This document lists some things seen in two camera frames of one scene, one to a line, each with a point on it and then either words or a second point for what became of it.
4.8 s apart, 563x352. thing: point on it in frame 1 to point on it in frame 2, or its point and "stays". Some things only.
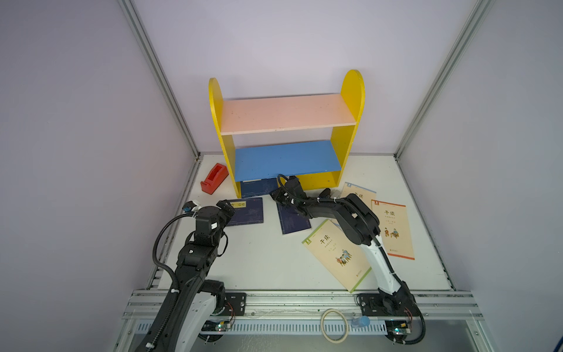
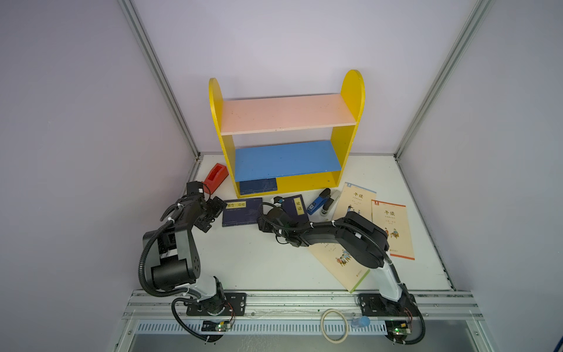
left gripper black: (226, 205) to (217, 203)
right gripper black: (281, 193) to (267, 222)
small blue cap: (361, 321) stays
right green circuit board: (397, 328) stays
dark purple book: (248, 210) stays
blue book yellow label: (259, 187) stays
